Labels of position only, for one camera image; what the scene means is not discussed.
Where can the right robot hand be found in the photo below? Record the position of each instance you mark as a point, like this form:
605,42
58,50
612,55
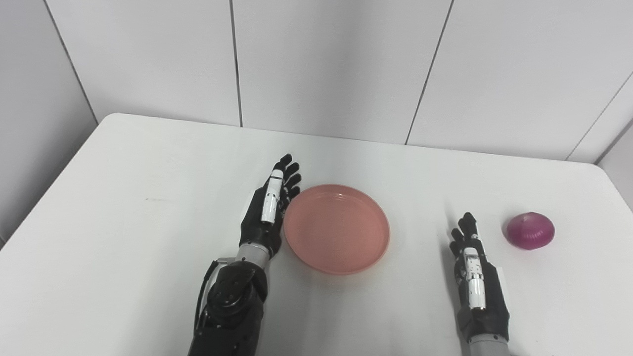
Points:
477,287

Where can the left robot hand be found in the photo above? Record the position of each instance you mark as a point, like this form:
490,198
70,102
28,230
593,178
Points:
269,212

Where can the pink round plate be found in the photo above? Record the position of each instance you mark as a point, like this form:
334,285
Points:
337,229

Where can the purple red onion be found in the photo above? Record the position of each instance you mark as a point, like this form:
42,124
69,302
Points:
530,230

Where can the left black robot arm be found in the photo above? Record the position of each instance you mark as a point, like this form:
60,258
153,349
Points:
230,309

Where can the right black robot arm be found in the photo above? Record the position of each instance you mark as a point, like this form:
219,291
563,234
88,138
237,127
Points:
487,347

